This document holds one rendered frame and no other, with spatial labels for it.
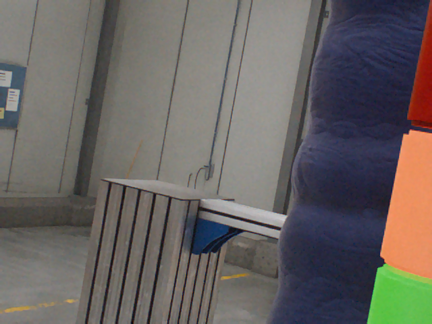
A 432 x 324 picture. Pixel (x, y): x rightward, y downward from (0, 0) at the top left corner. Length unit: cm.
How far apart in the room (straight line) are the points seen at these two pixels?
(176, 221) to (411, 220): 176
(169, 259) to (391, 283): 177
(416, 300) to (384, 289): 2
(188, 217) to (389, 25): 100
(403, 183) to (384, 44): 90
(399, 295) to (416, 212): 3
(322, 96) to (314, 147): 7
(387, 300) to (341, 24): 96
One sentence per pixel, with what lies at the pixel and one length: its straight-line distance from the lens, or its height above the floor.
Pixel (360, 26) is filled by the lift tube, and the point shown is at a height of 240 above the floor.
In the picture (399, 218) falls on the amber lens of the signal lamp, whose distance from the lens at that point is 35.
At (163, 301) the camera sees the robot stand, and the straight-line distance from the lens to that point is 213.
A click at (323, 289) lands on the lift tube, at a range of 127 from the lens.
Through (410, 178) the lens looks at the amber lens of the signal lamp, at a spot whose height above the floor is 225.
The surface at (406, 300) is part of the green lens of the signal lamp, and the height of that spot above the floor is 221.
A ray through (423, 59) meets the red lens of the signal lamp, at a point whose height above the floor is 230.
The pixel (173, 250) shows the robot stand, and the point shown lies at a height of 191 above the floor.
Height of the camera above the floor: 227
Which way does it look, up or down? 4 degrees down
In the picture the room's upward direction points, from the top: 10 degrees clockwise
